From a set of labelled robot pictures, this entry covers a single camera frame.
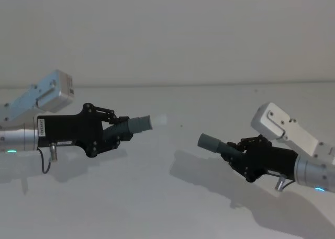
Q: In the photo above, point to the plain pale wall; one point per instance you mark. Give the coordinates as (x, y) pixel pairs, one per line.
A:
(167, 35)

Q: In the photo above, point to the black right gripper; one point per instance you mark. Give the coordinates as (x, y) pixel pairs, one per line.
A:
(272, 159)

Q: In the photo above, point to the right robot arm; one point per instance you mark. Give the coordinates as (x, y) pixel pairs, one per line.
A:
(311, 171)

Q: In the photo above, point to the white table cloth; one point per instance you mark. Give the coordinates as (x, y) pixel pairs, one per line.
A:
(157, 197)

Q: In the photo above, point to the grey plastic tube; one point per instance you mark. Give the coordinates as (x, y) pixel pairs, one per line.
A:
(209, 143)

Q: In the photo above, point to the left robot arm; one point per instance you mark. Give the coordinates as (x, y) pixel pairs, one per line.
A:
(18, 138)

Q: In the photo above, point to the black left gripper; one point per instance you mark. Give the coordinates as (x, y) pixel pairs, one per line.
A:
(70, 130)

